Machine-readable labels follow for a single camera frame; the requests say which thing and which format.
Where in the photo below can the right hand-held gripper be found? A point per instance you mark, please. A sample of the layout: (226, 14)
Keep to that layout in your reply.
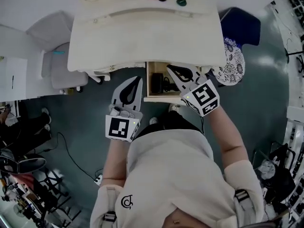
(204, 96)

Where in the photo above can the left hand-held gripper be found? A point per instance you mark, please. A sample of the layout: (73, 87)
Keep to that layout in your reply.
(118, 127)

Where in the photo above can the black items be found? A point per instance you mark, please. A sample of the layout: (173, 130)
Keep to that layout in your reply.
(156, 82)

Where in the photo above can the large wooden drawer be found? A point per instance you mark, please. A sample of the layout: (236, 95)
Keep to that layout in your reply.
(154, 68)

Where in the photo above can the person's left forearm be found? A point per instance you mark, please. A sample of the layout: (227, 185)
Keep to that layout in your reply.
(116, 163)

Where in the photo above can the person's right forearm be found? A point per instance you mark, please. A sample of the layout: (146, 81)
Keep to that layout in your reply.
(228, 136)

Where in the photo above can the cream white dressing table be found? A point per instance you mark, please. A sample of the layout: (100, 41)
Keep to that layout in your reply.
(147, 32)

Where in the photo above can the person's right white shoe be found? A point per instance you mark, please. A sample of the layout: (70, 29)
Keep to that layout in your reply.
(173, 107)

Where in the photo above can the person's white shoe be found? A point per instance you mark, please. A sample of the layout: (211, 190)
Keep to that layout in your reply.
(173, 107)
(154, 120)

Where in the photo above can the person's left white shoe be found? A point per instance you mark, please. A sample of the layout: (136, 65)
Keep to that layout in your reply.
(154, 120)

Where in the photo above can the person's black shorts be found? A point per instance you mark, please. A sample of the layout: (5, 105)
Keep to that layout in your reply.
(171, 122)

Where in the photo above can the blue floral cushion stool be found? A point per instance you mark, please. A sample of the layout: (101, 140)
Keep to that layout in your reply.
(229, 63)

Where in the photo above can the white padded chair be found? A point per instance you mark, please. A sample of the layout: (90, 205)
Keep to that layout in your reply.
(64, 70)

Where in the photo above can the round green lid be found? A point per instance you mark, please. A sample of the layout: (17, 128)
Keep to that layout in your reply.
(181, 2)

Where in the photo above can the dark blue chair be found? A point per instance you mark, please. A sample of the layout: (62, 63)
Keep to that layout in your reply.
(244, 25)

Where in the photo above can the small teal comb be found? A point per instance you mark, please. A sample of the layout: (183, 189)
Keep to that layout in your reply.
(58, 52)

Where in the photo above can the white power strip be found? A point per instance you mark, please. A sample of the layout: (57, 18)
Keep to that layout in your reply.
(98, 179)

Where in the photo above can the person's cream shirt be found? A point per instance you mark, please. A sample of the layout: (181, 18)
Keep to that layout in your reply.
(171, 174)

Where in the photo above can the white cabinet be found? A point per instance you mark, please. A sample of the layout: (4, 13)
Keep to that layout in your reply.
(13, 79)

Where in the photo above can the black folding stand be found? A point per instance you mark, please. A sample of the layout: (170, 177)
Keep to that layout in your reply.
(54, 193)

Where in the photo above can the black round stool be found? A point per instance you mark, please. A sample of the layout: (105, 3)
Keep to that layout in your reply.
(21, 163)

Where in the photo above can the white metal rack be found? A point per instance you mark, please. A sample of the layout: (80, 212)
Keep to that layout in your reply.
(294, 151)

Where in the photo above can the black bag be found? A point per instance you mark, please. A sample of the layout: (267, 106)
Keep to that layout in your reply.
(279, 174)

